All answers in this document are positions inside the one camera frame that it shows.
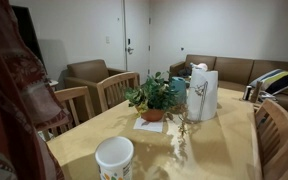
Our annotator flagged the potted green plant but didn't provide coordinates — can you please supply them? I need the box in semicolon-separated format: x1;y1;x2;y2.
125;72;187;138

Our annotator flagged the red patterned towel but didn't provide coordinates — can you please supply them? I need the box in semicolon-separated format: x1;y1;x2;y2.
0;0;71;180

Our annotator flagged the wooden chair by armchair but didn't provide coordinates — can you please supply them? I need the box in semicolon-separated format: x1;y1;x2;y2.
97;72;139;111

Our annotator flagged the brown armchair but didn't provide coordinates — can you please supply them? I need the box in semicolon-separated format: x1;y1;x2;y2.
63;59;132;116

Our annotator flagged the white plastic container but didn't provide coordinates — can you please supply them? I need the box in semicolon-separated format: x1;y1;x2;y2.
95;136;134;180

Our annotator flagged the white tv stand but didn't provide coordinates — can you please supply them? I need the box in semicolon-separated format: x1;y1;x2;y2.
49;80;58;91

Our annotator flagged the white paper under plant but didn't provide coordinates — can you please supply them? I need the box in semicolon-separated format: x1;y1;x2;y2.
133;117;163;132

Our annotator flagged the brown sofa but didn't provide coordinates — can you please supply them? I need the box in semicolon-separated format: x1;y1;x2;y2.
169;54;288;111

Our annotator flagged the striped cushion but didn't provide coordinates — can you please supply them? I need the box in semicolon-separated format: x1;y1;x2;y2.
250;69;288;95

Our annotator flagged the wooden chair near front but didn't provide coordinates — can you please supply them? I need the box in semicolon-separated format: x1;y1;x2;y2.
255;99;288;180

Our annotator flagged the black flat-screen television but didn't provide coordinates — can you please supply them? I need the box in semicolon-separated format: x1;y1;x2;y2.
12;5;43;62

